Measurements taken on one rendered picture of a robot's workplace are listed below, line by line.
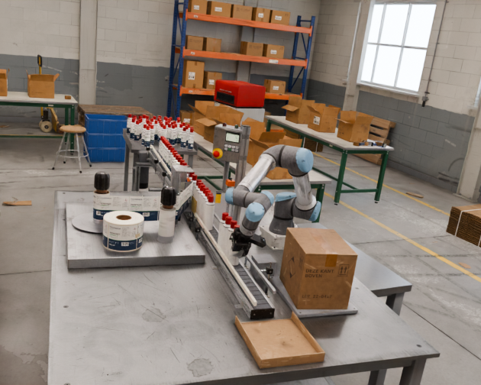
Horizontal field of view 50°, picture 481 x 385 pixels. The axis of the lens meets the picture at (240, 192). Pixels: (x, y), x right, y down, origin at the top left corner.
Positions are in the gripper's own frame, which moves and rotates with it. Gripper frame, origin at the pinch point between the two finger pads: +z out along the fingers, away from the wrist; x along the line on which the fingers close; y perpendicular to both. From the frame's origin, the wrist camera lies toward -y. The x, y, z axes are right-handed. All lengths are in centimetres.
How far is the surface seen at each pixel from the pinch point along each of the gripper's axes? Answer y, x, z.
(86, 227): 68, -46, 35
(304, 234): -25.3, 3.4, -20.0
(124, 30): -32, -749, 337
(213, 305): 18.1, 25.0, 0.9
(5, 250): 125, -149, 197
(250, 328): 7.9, 42.4, -9.6
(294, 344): -6, 54, -16
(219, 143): -2, -70, -8
